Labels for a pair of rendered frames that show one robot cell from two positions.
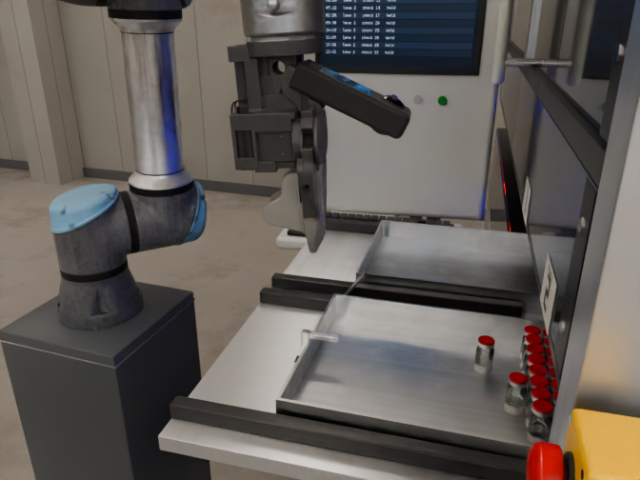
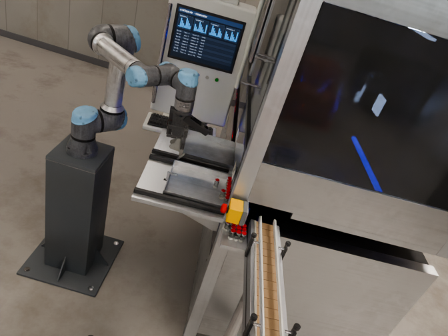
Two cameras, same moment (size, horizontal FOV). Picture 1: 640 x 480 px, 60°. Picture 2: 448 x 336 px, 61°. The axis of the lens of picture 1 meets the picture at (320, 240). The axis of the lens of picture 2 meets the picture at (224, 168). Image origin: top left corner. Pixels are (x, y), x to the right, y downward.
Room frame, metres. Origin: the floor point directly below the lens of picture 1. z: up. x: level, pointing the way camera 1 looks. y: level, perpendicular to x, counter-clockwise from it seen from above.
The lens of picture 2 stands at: (-0.78, 0.30, 1.92)
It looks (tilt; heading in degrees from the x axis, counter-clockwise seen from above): 32 degrees down; 339
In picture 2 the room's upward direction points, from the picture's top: 18 degrees clockwise
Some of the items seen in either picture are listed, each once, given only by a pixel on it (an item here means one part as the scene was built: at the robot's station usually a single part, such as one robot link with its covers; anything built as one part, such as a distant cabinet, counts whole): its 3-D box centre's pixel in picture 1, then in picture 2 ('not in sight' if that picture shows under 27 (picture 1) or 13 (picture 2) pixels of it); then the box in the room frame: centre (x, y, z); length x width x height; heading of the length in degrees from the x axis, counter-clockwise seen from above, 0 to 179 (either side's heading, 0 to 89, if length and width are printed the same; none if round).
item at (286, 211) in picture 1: (291, 214); (176, 147); (0.53, 0.03, 1.12); 0.06 x 0.03 x 0.09; 82
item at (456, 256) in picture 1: (464, 262); (215, 151); (0.90, -0.26, 0.90); 0.34 x 0.26 x 0.04; 75
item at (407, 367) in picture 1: (440, 370); (204, 186); (0.58, -0.15, 0.90); 0.34 x 0.26 x 0.04; 74
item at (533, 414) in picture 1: (534, 379); (227, 191); (0.55, -0.26, 0.90); 0.18 x 0.02 x 0.05; 164
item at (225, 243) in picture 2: not in sight; (237, 239); (0.28, -0.25, 0.87); 0.14 x 0.13 x 0.02; 75
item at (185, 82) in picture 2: not in sight; (186, 85); (0.55, 0.04, 1.39); 0.09 x 0.08 x 0.11; 30
